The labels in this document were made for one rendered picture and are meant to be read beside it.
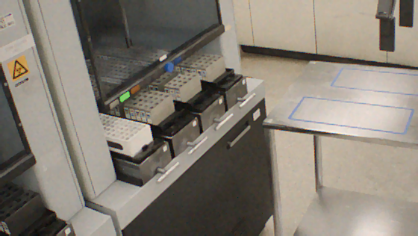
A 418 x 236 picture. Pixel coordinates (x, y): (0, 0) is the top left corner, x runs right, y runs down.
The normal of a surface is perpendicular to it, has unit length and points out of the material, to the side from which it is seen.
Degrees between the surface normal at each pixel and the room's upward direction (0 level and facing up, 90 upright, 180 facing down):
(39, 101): 90
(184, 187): 90
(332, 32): 90
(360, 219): 0
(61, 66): 90
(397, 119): 0
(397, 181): 0
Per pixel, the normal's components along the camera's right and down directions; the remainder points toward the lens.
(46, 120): 0.83, 0.17
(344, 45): -0.54, 0.48
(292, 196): -0.14, -0.87
